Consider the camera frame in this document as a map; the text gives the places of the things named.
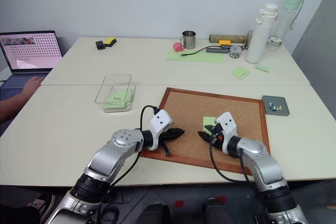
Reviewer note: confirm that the green sticky notes stack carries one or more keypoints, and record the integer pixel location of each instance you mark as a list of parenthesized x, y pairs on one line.
[(128, 100)]

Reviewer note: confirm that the plain green sticky note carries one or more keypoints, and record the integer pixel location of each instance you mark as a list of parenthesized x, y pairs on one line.
[(208, 120)]

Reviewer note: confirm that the grey partition panel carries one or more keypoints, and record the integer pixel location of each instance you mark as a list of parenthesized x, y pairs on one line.
[(317, 77)]

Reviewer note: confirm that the yellow and black sponge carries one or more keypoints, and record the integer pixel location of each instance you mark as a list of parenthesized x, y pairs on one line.
[(110, 41)]

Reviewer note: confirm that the clear jar of pushpins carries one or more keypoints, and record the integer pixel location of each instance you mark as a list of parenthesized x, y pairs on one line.
[(234, 52)]

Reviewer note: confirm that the dark rounded shape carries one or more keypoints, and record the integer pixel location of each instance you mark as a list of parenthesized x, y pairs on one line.
[(157, 213), (219, 212)]

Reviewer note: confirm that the metal mug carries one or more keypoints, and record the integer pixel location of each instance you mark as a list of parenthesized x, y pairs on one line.
[(189, 40)]

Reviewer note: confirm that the red floor tape square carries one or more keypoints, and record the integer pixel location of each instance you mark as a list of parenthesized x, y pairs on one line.
[(220, 199), (179, 204)]

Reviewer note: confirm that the pink rounded object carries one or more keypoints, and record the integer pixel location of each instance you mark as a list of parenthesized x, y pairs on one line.
[(178, 47)]

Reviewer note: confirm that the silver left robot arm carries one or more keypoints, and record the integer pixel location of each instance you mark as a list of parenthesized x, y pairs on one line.
[(105, 159)]

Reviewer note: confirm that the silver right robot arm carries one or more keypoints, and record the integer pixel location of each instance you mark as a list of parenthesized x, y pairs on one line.
[(265, 166)]

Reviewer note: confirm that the bystander's hand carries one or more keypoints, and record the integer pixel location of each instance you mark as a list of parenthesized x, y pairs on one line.
[(32, 85)]

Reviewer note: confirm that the clear plastic box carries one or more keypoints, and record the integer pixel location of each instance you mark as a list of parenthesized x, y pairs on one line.
[(115, 82)]

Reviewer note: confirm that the green sticky note pad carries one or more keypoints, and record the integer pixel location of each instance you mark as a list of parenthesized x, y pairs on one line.
[(240, 73)]

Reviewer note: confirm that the large green paper sheet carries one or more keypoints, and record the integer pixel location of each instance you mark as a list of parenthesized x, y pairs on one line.
[(202, 57)]

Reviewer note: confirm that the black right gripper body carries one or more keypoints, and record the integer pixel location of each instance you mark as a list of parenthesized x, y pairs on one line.
[(216, 134)]

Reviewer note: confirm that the grey square tray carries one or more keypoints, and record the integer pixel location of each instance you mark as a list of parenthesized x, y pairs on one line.
[(283, 102)]

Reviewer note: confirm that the yellow toy brick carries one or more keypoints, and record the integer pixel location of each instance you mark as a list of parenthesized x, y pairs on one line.
[(224, 42)]

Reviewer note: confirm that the clear bottle green lid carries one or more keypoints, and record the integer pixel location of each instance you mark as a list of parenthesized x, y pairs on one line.
[(286, 19)]

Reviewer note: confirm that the open laptop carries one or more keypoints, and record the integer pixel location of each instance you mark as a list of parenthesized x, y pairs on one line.
[(29, 51)]

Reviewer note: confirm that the small green note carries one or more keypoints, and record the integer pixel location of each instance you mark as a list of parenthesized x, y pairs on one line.
[(262, 68)]

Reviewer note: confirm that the wood-framed cork board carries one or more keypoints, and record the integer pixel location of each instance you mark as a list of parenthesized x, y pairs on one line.
[(189, 108)]

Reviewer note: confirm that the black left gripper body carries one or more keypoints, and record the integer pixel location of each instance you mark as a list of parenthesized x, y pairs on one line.
[(165, 136)]

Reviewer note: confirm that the green note with writing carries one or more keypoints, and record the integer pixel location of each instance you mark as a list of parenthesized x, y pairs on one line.
[(116, 98)]

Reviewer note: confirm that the bystander's black white shoe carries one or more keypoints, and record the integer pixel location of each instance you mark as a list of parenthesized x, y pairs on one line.
[(39, 205)]

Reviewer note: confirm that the small black box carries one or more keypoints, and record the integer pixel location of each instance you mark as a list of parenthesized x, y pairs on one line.
[(100, 45)]

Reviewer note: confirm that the grey USB hub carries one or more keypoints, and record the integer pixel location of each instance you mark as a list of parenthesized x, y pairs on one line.
[(216, 50)]

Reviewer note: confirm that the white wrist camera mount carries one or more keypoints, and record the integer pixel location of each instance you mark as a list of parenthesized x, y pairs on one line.
[(228, 124), (160, 120)]

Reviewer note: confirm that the bystander's forearm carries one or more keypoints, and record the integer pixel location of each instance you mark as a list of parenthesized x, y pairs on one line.
[(10, 107)]

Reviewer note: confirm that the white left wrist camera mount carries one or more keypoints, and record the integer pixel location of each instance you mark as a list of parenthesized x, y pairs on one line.
[(160, 120)]

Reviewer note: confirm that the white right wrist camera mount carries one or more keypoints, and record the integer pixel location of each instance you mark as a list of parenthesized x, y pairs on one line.
[(228, 124)]

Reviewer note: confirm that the thin black rod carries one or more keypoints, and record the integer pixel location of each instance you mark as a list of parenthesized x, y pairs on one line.
[(166, 149)]

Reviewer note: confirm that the white water bottle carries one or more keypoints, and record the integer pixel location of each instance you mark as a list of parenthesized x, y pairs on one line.
[(258, 40)]

